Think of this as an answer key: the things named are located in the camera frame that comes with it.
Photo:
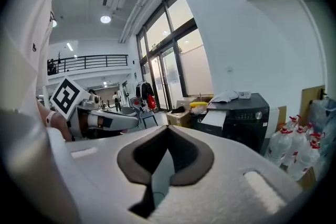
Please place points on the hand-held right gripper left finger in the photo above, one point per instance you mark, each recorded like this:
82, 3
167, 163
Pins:
105, 178

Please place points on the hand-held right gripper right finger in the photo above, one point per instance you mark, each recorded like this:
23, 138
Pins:
223, 191

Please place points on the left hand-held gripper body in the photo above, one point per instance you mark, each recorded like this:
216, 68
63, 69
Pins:
65, 95

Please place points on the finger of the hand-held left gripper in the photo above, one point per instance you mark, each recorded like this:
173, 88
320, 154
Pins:
123, 120

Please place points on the person's left forearm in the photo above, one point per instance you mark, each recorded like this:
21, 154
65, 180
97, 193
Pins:
64, 128

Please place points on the grey chair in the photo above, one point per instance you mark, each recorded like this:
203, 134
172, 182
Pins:
144, 112

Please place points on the white wrist watch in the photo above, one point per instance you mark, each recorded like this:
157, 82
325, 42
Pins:
52, 119

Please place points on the red bag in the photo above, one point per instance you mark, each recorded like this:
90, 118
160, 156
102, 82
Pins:
151, 101

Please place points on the clothes rack with dark garments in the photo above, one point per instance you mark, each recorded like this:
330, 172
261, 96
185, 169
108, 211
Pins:
143, 90

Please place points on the black balcony railing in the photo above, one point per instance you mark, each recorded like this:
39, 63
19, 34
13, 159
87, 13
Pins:
84, 61

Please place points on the brown cardboard box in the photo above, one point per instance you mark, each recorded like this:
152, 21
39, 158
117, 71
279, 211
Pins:
178, 119

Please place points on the black-framed glass door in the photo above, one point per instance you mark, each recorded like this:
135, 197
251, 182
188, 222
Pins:
168, 73

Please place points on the black table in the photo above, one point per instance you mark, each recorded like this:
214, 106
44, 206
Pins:
246, 126

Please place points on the round ceiling light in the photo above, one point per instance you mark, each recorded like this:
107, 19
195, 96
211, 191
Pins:
105, 19
54, 23

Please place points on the white t-shirt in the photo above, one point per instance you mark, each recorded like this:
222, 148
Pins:
23, 34

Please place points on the yellow plastic bag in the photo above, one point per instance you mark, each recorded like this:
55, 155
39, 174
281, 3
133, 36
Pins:
198, 104

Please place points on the group of clear water jugs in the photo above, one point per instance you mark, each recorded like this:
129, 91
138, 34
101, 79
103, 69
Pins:
294, 149

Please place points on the crumpled white cloth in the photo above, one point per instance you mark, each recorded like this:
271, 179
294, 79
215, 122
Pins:
223, 97

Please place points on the white printed box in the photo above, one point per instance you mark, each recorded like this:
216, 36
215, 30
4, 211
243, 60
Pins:
244, 95

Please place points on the clear plastic bag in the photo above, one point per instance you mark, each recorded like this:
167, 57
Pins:
325, 118

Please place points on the tan wooden board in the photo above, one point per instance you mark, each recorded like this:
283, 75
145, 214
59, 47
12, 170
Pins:
308, 98

